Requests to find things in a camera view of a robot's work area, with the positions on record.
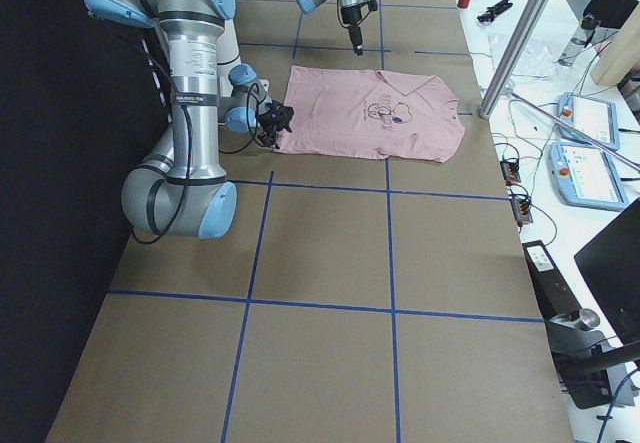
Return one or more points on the upper blue teach pendant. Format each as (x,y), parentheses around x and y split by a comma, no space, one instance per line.
(594,117)

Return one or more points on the lower orange connector board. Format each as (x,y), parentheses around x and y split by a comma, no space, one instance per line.
(521,208)

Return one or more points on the lower blue teach pendant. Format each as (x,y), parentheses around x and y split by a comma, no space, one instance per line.
(586,177)

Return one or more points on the black monitor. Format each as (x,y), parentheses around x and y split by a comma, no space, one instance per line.
(609,265)

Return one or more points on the pink snoopy t-shirt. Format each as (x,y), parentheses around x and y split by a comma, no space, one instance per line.
(371,114)

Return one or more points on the black hand tool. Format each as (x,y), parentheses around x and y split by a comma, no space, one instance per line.
(491,13)

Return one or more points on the blue teach pendant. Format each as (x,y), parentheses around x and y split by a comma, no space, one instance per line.
(594,117)
(586,177)

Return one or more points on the orange connector board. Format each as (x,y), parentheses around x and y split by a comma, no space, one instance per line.
(510,171)
(521,208)

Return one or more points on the aluminium frame post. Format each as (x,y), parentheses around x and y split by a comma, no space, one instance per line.
(517,42)

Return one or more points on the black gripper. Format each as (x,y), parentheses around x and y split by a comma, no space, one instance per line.
(350,15)
(278,122)

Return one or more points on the black box with label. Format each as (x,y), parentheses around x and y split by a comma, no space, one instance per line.
(554,296)

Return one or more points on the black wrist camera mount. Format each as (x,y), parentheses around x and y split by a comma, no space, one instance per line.
(281,116)
(369,5)

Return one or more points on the wooden beam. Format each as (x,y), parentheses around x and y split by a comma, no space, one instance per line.
(621,55)

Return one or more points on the metal clamp mount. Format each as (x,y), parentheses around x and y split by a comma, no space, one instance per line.
(590,368)

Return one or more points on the white pedestal column base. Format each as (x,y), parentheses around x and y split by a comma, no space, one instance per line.
(242,95)

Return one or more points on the upper orange connector board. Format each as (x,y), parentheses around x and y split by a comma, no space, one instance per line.
(510,171)

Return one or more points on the clear plastic bag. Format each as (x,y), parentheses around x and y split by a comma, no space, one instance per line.
(535,61)

